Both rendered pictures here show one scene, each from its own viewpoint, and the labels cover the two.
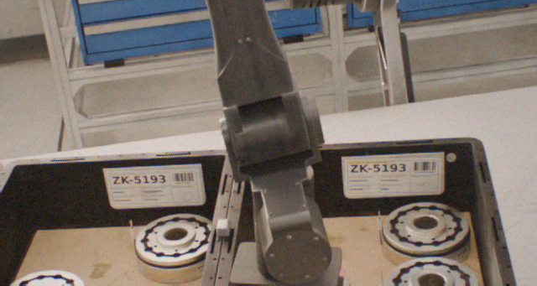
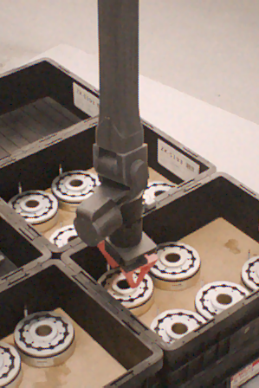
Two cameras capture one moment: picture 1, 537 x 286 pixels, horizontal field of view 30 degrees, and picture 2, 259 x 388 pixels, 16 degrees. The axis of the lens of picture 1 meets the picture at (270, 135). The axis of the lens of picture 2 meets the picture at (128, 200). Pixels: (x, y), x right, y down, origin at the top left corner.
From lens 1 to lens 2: 94 cm
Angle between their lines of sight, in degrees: 38
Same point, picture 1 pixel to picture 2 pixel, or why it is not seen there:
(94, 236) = not seen: hidden behind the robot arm
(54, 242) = not seen: hidden behind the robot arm
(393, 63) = not seen: outside the picture
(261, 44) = (113, 123)
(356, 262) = (226, 268)
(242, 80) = (103, 136)
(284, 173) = (112, 190)
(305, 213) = (91, 213)
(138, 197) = (169, 164)
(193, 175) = (194, 169)
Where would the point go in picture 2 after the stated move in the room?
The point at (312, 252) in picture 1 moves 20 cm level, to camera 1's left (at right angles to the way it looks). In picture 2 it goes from (91, 233) to (10, 181)
